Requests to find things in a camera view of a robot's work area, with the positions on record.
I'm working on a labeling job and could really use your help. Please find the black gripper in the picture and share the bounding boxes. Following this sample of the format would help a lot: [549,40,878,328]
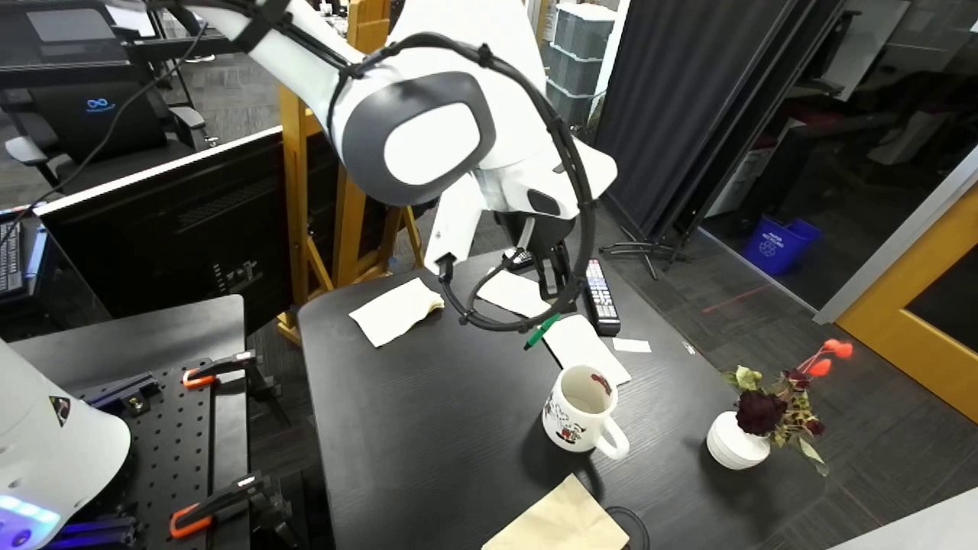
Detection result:
[523,186,575,306]

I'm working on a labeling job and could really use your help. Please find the green pen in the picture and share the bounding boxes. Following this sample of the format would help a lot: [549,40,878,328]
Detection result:
[523,311,565,351]

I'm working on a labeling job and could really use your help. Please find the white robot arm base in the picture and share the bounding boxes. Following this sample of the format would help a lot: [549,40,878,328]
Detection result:
[0,338,134,550]

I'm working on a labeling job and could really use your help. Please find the long remote with coloured buttons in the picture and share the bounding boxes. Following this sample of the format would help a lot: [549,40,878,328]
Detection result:
[582,257,624,335]

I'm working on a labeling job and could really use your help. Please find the white mug with red print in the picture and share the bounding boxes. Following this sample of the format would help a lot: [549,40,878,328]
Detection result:
[538,360,631,463]

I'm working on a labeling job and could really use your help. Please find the black cart table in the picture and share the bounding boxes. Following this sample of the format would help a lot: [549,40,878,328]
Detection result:
[296,247,868,550]

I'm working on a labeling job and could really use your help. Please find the grey storage drawers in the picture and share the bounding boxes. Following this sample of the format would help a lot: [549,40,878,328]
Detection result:
[545,0,621,131]

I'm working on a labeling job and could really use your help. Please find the blue plastic bin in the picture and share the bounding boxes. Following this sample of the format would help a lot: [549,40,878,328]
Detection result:
[739,214,825,280]

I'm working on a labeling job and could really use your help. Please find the black curtain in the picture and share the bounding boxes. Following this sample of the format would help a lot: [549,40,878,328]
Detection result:
[592,0,851,242]

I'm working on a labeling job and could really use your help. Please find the tan cloth piece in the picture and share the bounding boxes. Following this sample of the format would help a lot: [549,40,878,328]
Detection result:
[479,471,631,550]

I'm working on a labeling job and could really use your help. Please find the dark red flower bouquet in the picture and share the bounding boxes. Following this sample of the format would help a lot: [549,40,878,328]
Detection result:
[728,335,855,479]

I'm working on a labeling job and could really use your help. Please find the small white round vase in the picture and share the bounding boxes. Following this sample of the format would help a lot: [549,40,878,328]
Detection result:
[702,405,773,473]

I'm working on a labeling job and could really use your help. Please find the large black monitor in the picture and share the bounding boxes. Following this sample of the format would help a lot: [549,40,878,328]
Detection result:
[33,126,309,331]

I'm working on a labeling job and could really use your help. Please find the black perforated mounting table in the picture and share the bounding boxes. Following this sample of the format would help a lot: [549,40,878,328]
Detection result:
[0,289,258,550]

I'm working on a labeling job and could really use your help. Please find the orange wooden frame stand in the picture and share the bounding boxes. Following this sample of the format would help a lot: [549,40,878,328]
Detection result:
[274,0,425,344]

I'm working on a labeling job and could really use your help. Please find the black clamp with orange handle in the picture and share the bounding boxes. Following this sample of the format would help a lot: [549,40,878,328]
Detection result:
[180,349,270,394]
[165,471,293,543]

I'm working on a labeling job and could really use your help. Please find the yellow wooden door frame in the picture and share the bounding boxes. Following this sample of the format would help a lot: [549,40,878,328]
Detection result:
[833,179,978,424]

